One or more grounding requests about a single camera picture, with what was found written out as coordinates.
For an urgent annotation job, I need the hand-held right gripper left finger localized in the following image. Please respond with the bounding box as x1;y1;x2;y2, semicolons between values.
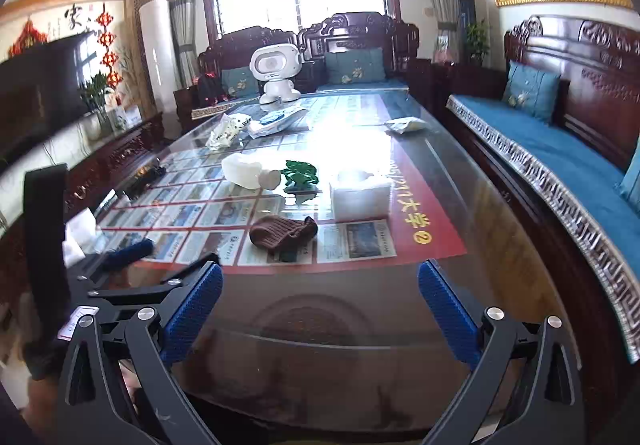
54;260;225;445

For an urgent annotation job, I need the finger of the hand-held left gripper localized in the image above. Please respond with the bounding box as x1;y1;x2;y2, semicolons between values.
87;252;221;311
67;239;155;287

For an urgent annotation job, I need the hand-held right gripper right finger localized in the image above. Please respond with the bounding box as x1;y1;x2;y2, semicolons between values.
417;259;587;445

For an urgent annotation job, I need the black remote control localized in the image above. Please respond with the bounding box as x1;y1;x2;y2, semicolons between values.
122;165;168;200

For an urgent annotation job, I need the red printed poster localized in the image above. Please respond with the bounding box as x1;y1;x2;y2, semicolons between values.
97;92;468;268

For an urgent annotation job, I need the dark wooden television cabinet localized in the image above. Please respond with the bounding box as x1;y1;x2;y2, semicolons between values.
0;112;166;286

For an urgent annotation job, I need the brown knitted cloth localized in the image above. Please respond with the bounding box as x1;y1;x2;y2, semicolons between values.
249;215;319;254

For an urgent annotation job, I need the white and green box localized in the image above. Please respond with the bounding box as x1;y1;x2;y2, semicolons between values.
112;105;143;130

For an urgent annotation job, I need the white plastic bottle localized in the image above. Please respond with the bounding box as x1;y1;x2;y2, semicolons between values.
221;153;286;190

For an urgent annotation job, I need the white tissue box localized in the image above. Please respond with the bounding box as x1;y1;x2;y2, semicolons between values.
329;170;392;222

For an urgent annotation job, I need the crumpled white printed wrapper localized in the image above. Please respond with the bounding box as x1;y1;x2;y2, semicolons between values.
206;112;251;150

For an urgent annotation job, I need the green plant in vase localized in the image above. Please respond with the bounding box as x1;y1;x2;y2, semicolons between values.
77;72;116;138

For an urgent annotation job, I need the green plastic toy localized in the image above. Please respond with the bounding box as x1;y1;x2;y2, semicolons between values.
280;160;321;193

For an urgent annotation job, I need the black television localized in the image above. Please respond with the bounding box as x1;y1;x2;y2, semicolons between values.
0;30;96;166

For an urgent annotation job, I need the black and red backpack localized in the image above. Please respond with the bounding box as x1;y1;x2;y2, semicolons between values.
196;72;226;108

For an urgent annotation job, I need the small white packet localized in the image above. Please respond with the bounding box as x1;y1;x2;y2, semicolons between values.
384;117;430;134

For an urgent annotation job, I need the white and blue packet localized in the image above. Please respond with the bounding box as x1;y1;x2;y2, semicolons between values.
247;106;311;138

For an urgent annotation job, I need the white standing air conditioner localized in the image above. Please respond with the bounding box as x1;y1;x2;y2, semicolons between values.
139;0;173;116

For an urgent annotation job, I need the blue sofa seat pad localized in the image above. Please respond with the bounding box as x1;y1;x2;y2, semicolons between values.
446;94;640;363

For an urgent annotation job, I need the teal embroidered cushion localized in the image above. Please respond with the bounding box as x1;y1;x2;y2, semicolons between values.
501;61;562;122
620;157;640;220
324;48;387;84
220;66;261;100

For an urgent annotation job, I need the carved wooden armchair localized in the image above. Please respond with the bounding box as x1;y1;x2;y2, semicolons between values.
297;12;421;93
175;25;301;123

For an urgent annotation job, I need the dark wooden side table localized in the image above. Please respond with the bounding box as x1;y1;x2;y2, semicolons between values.
407;57;506;116

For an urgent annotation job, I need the red fan-shaped ornament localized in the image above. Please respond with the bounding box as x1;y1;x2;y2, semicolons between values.
7;20;51;58

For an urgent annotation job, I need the white robot toy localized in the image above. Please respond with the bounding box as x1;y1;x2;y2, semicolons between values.
249;43;302;104

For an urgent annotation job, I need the framed calligraphy artwork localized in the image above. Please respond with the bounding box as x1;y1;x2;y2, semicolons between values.
0;0;146;126

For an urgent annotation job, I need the pink small ornament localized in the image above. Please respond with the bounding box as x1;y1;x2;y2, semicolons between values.
432;35;453;63

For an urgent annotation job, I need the long carved wooden sofa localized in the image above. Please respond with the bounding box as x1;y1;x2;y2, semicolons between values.
445;15;640;426

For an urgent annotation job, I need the potted green plant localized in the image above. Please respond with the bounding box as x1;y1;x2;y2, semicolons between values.
465;20;493;66

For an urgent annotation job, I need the dark tall standing appliance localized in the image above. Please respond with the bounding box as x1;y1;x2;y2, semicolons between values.
457;0;478;60

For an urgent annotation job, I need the red knot string ornament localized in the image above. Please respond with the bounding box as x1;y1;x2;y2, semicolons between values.
95;10;123;90

